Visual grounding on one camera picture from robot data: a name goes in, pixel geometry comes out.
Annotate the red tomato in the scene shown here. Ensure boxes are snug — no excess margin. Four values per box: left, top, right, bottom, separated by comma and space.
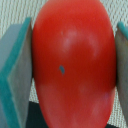
32, 0, 116, 128

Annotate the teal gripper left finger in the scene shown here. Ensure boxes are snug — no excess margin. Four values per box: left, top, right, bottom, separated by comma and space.
0, 18, 32, 128

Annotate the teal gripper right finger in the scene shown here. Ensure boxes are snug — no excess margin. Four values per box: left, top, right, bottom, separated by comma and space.
115, 22, 128, 128

